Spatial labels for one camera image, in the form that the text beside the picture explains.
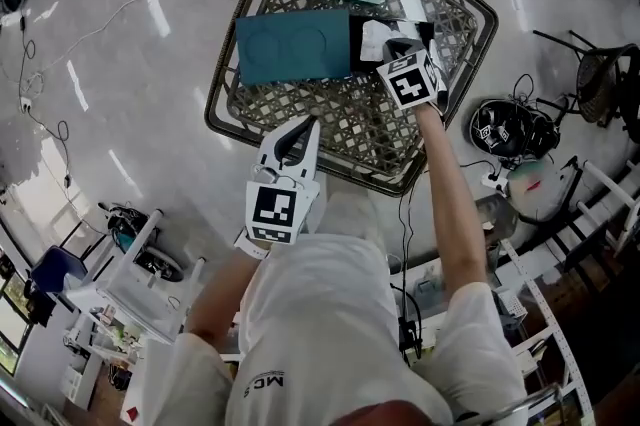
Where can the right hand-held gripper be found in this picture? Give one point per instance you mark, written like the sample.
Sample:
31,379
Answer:
410,86

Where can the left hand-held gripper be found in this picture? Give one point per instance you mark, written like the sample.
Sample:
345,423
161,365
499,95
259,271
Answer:
272,209

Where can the silver item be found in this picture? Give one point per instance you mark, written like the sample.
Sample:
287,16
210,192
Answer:
375,39

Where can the person's right forearm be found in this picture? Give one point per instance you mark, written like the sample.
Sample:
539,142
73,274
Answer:
450,194

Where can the person's left forearm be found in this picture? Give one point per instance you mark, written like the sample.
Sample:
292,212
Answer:
220,304

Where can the white card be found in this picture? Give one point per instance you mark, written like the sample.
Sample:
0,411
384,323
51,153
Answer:
412,5

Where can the person's light trouser leg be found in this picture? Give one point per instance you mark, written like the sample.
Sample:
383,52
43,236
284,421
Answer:
350,214

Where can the black helmet with headset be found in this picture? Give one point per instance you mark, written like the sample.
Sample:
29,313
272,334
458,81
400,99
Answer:
492,126

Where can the white power strip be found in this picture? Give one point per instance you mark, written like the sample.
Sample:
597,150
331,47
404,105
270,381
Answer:
495,181

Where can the round stool with painted seat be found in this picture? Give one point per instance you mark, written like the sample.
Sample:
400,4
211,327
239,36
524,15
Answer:
537,186

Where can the person's white shirt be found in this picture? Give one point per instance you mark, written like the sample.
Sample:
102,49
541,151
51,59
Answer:
320,324

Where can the dark wicker chair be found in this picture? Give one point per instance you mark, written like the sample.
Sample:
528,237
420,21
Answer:
597,81

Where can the blue chair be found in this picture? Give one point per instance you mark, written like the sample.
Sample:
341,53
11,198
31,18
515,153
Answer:
55,271

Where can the white perforated metal rack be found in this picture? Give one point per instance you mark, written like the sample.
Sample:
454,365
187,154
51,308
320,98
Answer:
555,329

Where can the white wooden frame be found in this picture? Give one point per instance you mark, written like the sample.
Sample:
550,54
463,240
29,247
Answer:
612,194

